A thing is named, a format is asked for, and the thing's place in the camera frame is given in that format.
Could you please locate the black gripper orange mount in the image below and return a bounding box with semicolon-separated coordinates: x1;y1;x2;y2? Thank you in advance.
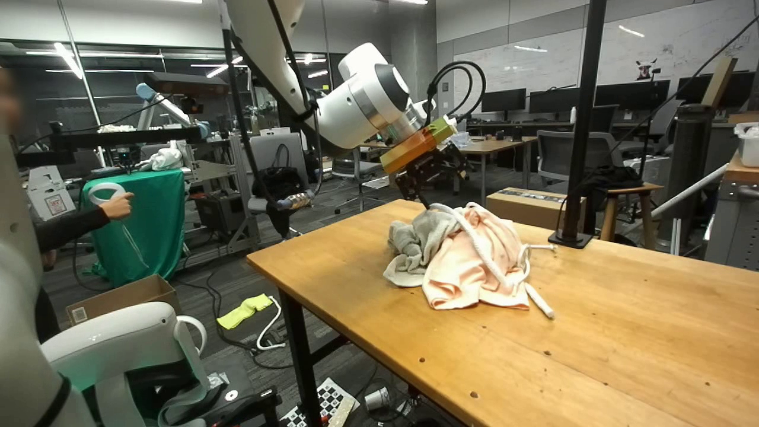
380;117;468;200

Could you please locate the white terry towel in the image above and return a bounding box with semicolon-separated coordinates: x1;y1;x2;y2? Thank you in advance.
385;205;458;287

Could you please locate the light pink cloth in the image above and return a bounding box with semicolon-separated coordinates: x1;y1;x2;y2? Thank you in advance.
423;205;554;320

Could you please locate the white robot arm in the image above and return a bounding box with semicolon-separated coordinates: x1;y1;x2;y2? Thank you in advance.
220;0;468;200

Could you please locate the white foreground robot arm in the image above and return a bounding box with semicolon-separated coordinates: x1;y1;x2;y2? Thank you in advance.
0;301;214;427

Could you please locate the person's hand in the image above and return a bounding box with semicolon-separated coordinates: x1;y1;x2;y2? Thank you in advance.
100;192;133;221

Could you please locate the cardboard box behind table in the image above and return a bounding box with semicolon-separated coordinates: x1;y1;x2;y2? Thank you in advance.
487;187;565;227

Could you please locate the black vertical pole stand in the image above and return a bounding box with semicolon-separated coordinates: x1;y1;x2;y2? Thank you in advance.
554;0;606;249

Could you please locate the yellow-green cloth on floor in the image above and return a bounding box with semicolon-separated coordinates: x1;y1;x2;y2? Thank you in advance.
217;295;272;331

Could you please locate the wooden stool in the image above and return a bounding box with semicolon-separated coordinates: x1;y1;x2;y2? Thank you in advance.
601;184;656;249

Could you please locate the checkerboard calibration card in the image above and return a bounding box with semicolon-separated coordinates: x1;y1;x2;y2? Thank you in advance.
279;377;359;427

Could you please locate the green draped cloth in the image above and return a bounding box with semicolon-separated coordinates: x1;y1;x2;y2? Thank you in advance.
82;168;185;287

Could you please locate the cardboard box on floor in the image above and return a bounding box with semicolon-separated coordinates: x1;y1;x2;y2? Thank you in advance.
66;275;180;327

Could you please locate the white handheld controller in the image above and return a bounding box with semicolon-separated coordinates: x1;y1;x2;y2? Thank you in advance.
86;181;126;206

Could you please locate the person in black sleeve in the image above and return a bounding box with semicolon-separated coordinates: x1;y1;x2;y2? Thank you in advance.
0;64;134;427

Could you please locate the white cable on floor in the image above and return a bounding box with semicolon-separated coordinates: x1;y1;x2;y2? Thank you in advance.
252;295;290;354

